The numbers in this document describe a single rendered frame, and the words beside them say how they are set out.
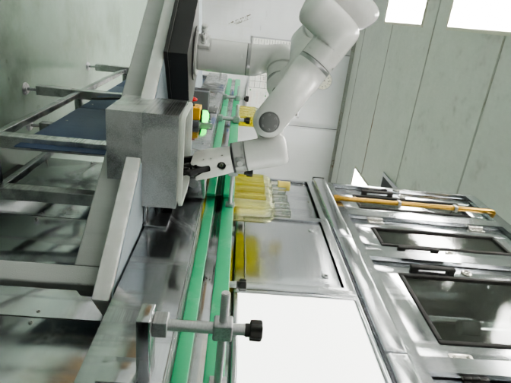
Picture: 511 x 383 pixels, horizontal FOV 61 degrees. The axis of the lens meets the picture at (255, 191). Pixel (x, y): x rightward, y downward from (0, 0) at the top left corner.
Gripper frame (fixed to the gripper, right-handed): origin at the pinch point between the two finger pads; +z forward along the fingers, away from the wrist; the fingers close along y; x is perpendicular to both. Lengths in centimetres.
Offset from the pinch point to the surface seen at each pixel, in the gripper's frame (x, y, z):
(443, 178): -123, 232, -166
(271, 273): -37.0, 3.2, -19.5
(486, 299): -59, 4, -82
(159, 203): -4.8, -9.8, 2.9
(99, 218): -2.7, -18.1, 13.7
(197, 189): -10.4, 9.2, -3.0
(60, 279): -9.0, -29.9, 19.9
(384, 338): -44, -21, -44
